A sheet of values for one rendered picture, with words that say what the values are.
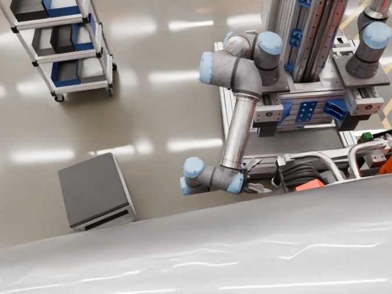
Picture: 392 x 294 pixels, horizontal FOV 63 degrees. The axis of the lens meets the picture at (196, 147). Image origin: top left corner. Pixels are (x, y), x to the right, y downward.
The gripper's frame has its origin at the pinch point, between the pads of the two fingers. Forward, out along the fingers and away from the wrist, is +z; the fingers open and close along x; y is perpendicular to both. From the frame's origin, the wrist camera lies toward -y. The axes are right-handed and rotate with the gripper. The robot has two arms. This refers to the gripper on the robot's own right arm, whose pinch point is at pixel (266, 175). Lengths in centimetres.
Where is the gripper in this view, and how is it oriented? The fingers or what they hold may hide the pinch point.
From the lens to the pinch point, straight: 134.0
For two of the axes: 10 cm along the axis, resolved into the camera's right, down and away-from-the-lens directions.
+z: 9.9, -1.5, 0.4
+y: -0.5, -5.7, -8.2
